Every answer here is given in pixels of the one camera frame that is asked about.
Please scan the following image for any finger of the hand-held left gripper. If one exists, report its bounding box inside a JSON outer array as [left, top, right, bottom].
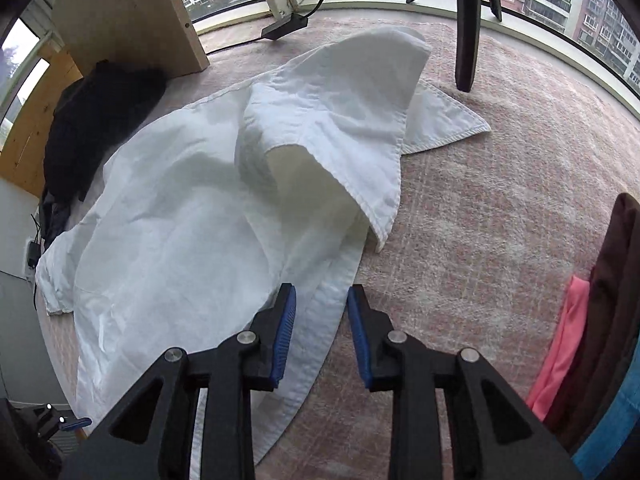
[[34, 403, 93, 433]]

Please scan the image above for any pink folded garment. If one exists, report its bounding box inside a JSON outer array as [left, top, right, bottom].
[[525, 275, 591, 421]]

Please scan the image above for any black ring light cable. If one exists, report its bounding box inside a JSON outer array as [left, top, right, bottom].
[[210, 0, 381, 53]]

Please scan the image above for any light plywood board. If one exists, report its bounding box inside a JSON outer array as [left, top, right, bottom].
[[51, 0, 211, 81]]

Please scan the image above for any black knit garment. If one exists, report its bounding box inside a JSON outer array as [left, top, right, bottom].
[[42, 60, 167, 203]]

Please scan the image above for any pine wood board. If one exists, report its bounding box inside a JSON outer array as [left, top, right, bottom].
[[0, 47, 83, 198]]

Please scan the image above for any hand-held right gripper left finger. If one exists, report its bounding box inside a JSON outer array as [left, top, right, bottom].
[[60, 283, 297, 480]]

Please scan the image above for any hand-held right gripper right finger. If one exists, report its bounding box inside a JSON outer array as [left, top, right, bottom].
[[347, 284, 583, 480]]

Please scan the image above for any brown folded garment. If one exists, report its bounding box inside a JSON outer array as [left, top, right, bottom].
[[542, 192, 640, 448]]

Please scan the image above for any blue folded shirt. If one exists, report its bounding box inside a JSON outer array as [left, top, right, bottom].
[[570, 370, 640, 471]]

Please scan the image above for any white shirt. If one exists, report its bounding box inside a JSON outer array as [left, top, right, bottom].
[[35, 27, 493, 466]]

